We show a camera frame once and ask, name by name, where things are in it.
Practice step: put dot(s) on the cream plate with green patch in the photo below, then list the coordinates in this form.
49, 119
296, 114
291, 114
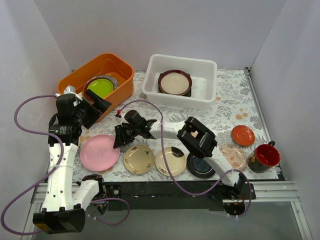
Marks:
176, 161

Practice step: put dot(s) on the black floral rectangular plate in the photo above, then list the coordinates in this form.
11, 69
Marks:
190, 93

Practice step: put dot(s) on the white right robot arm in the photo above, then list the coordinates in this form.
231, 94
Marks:
199, 140

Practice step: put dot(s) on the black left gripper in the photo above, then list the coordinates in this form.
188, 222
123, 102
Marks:
89, 110

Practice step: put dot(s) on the red small bowl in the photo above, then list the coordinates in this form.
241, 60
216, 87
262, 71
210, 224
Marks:
243, 135

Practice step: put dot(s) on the orange plastic bin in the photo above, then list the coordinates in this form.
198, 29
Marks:
104, 64

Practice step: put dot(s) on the black round plate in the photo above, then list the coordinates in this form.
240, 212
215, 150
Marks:
199, 167

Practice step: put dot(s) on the black skull mug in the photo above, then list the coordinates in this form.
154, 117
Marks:
264, 157

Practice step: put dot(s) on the pink speckled glass plate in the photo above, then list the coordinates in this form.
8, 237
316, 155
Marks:
236, 157

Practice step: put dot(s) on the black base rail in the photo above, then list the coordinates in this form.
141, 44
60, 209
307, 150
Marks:
161, 195

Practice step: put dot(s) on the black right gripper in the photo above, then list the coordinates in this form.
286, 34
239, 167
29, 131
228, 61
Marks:
125, 132

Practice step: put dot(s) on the lime green plate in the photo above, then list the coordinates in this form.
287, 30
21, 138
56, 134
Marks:
102, 87

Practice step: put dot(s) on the white plastic bin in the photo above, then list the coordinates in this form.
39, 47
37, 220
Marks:
203, 74

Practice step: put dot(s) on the floral table mat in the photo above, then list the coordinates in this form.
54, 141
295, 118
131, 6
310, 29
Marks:
234, 105

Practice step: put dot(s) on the dark red plate in bin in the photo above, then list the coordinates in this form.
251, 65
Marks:
109, 77

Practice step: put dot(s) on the cream floral plate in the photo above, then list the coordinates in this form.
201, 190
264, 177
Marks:
139, 159

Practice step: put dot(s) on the red rimmed grey plate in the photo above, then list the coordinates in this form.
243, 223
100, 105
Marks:
175, 82

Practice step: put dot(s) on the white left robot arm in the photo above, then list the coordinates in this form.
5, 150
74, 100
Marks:
64, 211

